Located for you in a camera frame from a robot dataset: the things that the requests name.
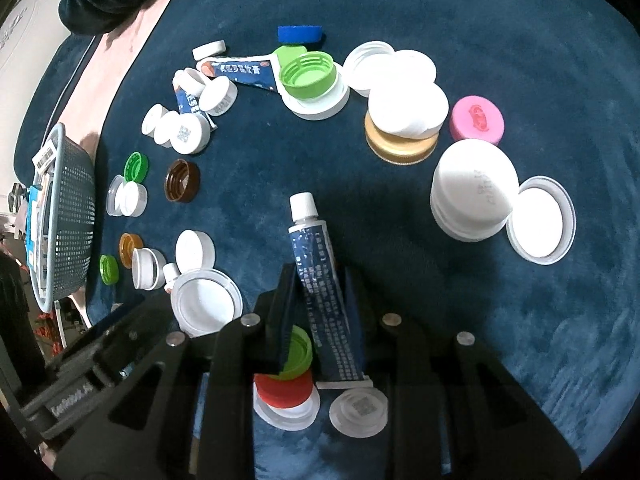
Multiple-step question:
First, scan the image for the light blue plastic basket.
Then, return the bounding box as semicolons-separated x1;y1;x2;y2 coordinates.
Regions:
25;122;96;313

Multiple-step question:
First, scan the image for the red bottle cap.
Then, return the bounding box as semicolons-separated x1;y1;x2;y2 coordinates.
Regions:
254;370;314;408

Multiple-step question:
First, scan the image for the brown bottle cap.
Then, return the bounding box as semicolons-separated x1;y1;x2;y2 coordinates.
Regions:
164;158;201;203

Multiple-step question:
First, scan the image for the large white cap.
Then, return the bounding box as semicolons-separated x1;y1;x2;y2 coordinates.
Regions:
430;139;520;243

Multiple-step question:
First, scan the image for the gold bottle cap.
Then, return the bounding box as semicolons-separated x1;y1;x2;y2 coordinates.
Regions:
363;113;439;166

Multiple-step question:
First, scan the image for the white open lid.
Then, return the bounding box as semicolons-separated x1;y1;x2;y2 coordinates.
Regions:
506;176;577;266

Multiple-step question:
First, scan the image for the dark blue bed sheet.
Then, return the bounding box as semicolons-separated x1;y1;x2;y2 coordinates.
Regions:
88;0;639;479

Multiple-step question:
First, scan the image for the pink bottle cap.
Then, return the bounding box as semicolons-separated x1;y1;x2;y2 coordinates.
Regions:
449;96;506;145

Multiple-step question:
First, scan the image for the green open cap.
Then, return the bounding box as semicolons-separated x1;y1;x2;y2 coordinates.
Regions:
280;51;336;100

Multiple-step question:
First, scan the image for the blue white ointment tube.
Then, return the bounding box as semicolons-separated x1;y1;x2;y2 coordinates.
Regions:
196;55;278;92

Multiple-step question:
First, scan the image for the blue bottle cap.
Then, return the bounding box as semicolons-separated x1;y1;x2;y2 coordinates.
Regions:
277;25;323;46

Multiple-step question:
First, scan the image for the pink blanket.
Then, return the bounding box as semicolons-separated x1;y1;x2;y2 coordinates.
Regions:
58;0;171;158

